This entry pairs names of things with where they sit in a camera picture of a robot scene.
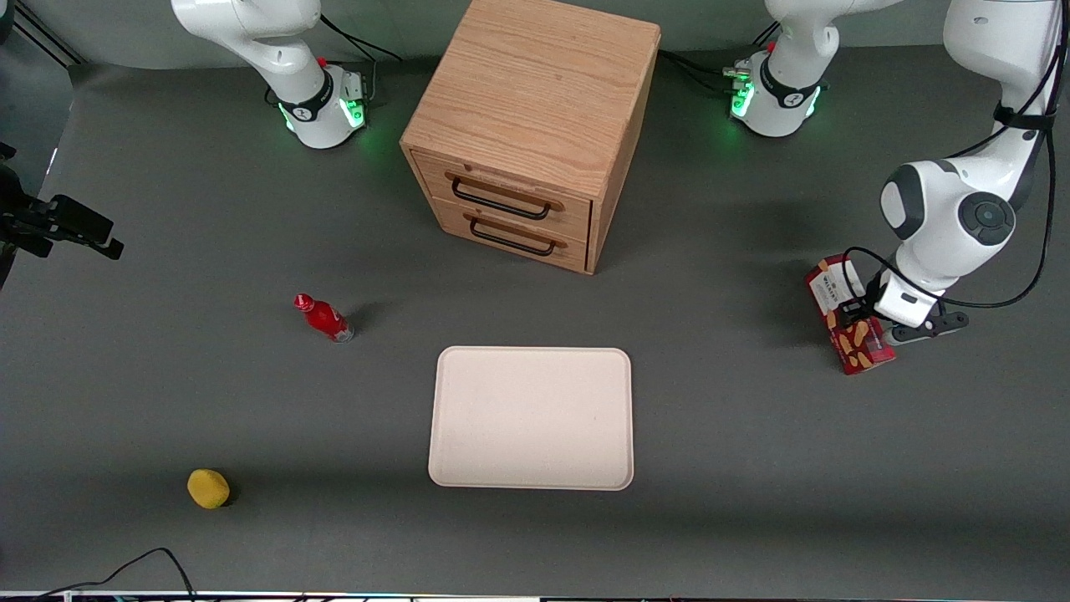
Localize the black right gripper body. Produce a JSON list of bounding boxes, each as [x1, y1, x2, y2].
[[0, 142, 51, 290]]

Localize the red cookie box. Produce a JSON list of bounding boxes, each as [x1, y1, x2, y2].
[[806, 254, 897, 376]]

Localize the beige rectangular tray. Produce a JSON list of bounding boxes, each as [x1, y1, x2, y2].
[[428, 346, 634, 492]]

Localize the small red bottle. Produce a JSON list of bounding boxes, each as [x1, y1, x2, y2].
[[293, 293, 355, 344]]

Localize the yellow lemon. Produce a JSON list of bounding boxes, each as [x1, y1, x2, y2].
[[187, 469, 232, 510]]

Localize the wooden drawer front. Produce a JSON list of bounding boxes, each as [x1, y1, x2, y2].
[[411, 150, 594, 245], [431, 199, 590, 273]]

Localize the wooden two-drawer cabinet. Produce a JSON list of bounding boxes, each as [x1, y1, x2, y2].
[[400, 0, 662, 276]]

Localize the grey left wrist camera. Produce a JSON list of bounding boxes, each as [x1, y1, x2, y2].
[[888, 311, 971, 346]]

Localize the black metal frame bars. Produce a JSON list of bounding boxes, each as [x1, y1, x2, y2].
[[8, 0, 86, 69]]

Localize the black base cable bundle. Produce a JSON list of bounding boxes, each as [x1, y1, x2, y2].
[[658, 48, 741, 98]]

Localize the black cable on table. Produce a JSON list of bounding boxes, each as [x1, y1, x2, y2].
[[33, 548, 198, 601]]

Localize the black metal drawer handle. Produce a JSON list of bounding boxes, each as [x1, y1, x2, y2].
[[463, 212, 568, 258], [445, 171, 565, 222]]

